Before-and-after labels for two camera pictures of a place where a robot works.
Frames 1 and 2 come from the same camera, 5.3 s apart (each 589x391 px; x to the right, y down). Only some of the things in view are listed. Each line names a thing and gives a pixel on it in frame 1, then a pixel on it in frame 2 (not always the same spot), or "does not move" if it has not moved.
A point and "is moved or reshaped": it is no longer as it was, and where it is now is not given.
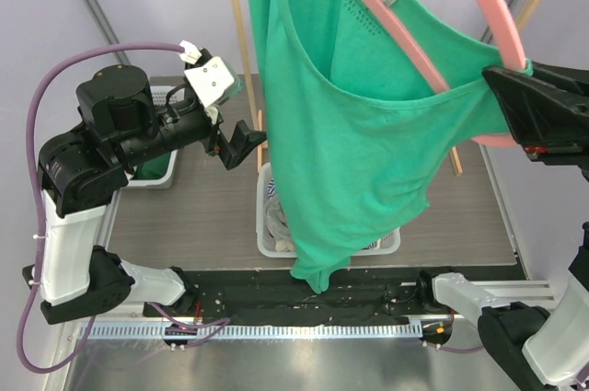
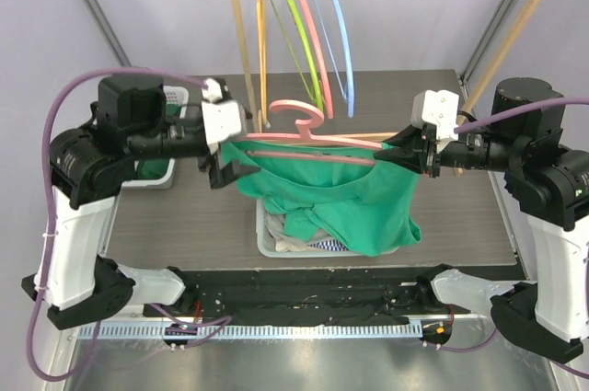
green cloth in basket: (155, 168) does not move
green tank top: (358, 133) is moved or reshaped
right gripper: (557, 147) -> (428, 153)
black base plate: (282, 295) does not move
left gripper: (241, 143) -> (222, 175)
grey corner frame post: (95, 9) does not move
